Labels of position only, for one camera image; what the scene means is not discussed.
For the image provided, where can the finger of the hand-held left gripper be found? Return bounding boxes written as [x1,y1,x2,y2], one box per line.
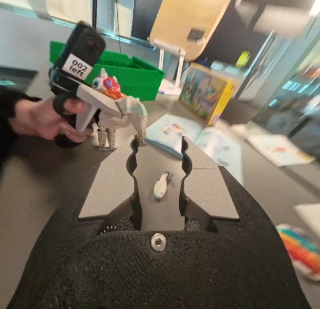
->
[77,84,124,119]

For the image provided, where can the person's left hand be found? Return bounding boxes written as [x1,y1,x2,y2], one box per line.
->
[10,98,94,143]

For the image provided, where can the white lego unicorn model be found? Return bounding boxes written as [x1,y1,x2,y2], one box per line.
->
[92,68,148,152]

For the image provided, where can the instruction booklet orange animal cover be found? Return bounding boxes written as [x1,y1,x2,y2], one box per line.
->
[246,134,316,167]

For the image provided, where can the small white lego leg piece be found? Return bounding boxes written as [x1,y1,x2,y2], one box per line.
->
[153,171,174,201]

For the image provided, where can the round rainbow lego assembly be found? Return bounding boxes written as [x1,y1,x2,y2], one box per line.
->
[276,223,320,282]

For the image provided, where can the instruction booklet yellow animal cover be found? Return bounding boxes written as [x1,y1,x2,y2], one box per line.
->
[294,203,320,236]

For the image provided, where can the open light blue instruction booklet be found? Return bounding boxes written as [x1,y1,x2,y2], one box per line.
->
[146,113,244,187]

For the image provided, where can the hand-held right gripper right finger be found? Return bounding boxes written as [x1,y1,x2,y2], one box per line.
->
[179,136,240,230]

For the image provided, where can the beige wooden chair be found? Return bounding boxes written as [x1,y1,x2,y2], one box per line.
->
[149,0,234,96]

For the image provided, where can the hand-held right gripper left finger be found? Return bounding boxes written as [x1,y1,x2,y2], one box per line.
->
[78,135,143,230]

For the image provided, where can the yellow lego set box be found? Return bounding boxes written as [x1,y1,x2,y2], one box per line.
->
[178,62,239,126]

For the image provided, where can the person's left forearm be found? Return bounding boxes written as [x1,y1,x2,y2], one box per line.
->
[0,86,42,164]

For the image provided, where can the green plastic bin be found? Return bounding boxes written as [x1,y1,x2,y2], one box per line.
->
[49,41,165,101]

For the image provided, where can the black light stand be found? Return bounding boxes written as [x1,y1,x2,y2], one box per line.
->
[91,0,99,31]

